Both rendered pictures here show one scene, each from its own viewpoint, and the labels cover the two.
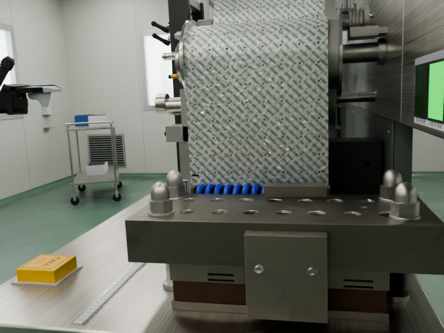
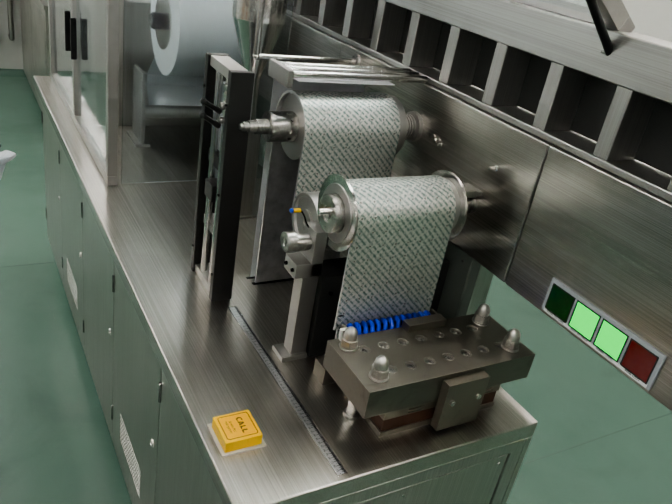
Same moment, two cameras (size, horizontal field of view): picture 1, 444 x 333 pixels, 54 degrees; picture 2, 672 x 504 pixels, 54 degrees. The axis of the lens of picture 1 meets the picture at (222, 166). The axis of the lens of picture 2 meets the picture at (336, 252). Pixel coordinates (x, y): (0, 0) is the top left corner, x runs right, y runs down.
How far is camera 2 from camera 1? 1.03 m
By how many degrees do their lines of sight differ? 46
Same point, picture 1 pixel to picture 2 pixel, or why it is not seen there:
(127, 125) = not seen: outside the picture
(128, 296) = (335, 436)
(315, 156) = (427, 290)
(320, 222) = (480, 364)
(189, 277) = (396, 415)
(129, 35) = not seen: outside the picture
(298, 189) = (429, 324)
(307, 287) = (472, 404)
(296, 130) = (420, 273)
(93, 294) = (308, 443)
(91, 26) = not seen: outside the picture
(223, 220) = (429, 376)
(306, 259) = (477, 390)
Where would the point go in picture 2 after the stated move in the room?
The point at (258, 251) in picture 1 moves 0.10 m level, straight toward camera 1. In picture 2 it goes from (454, 393) to (494, 427)
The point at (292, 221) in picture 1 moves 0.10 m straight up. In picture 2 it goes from (466, 367) to (480, 324)
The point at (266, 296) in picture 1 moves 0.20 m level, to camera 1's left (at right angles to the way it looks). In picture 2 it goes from (450, 416) to (376, 457)
